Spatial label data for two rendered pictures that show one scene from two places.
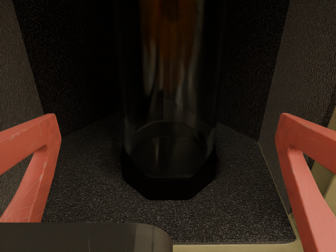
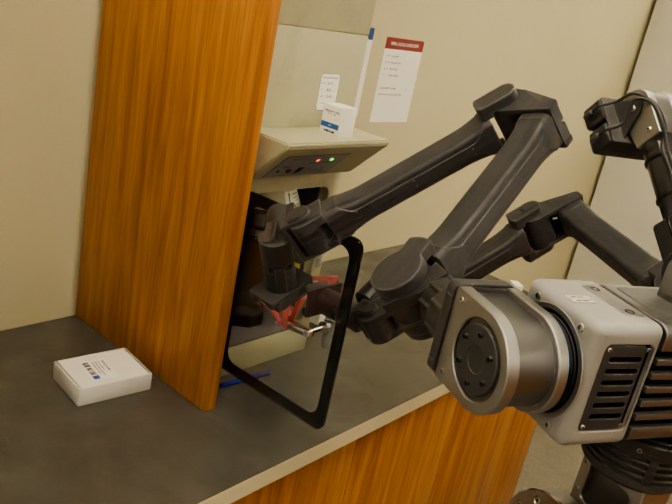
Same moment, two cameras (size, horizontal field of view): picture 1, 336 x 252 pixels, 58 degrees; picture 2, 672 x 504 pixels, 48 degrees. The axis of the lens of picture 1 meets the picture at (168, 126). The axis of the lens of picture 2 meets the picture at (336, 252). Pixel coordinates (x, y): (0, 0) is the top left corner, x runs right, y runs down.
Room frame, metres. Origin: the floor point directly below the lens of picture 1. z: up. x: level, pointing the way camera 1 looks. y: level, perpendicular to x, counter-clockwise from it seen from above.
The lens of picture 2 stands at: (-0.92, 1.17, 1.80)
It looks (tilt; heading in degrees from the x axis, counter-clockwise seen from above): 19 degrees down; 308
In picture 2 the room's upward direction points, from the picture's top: 12 degrees clockwise
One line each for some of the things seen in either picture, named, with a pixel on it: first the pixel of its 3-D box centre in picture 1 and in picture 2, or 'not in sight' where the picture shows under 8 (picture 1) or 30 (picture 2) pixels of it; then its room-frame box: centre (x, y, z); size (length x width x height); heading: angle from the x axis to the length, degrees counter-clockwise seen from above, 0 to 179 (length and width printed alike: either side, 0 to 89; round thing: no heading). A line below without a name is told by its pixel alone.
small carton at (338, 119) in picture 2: not in sight; (338, 119); (0.09, -0.03, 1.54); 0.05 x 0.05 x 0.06; 2
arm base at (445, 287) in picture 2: not in sight; (457, 315); (-0.51, 0.39, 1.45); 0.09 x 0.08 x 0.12; 63
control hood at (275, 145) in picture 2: not in sight; (317, 157); (0.09, 0.01, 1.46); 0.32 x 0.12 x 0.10; 91
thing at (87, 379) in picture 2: not in sight; (102, 375); (0.25, 0.37, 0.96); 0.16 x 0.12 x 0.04; 85
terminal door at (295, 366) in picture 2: not in sight; (283, 309); (-0.02, 0.16, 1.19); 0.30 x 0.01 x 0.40; 2
